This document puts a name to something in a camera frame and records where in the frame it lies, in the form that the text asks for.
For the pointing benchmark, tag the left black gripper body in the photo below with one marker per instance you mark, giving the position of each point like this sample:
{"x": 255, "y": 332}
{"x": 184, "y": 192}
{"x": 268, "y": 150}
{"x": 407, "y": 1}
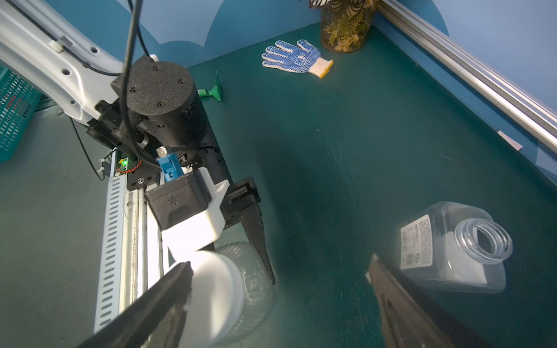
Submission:
{"x": 241, "y": 196}

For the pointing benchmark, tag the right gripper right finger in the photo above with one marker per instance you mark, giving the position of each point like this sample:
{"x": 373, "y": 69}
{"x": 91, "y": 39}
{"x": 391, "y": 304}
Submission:
{"x": 409, "y": 318}

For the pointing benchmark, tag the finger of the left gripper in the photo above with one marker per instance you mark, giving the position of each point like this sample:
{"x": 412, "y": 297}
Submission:
{"x": 252, "y": 221}

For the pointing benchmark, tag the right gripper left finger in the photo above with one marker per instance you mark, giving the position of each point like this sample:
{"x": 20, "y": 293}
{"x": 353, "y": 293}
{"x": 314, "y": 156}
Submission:
{"x": 156, "y": 319}

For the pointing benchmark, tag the round clear bottle green label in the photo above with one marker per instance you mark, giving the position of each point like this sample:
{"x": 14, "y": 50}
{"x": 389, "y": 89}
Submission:
{"x": 258, "y": 291}

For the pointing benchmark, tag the white cap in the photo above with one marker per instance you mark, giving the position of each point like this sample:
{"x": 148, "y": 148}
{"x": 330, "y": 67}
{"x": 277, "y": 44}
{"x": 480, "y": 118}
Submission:
{"x": 215, "y": 301}

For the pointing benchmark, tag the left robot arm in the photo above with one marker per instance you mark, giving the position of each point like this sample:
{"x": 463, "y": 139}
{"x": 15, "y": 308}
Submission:
{"x": 145, "y": 108}

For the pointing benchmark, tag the square clear bottle white label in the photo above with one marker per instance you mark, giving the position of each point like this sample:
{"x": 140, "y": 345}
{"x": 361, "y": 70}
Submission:
{"x": 454, "y": 247}

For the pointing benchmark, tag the green plastic clip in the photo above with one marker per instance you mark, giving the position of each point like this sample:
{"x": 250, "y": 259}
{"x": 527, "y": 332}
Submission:
{"x": 215, "y": 92}

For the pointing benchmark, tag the blue dotted work glove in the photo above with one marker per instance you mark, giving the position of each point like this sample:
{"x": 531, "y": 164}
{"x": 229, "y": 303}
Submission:
{"x": 301, "y": 57}

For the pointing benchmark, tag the artificial potted plant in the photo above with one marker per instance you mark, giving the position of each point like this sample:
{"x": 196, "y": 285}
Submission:
{"x": 345, "y": 25}

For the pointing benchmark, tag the teal plastic basket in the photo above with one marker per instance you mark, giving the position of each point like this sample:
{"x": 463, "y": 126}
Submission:
{"x": 19, "y": 100}

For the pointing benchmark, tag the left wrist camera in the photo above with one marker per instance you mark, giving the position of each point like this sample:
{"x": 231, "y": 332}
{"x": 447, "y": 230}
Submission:
{"x": 187, "y": 206}

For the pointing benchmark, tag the aluminium front rail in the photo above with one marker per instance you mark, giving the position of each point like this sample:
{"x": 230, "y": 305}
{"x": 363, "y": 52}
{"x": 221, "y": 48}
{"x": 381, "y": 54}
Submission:
{"x": 132, "y": 258}

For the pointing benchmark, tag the aluminium rail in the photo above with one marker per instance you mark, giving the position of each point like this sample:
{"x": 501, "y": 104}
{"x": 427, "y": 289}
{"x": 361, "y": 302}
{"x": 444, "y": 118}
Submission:
{"x": 535, "y": 118}
{"x": 132, "y": 258}

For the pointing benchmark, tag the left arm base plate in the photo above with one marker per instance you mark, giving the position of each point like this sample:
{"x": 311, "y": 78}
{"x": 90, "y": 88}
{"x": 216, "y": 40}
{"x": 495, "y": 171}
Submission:
{"x": 135, "y": 173}

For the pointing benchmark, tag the aluminium back rail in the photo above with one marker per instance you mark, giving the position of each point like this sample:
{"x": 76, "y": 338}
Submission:
{"x": 535, "y": 118}

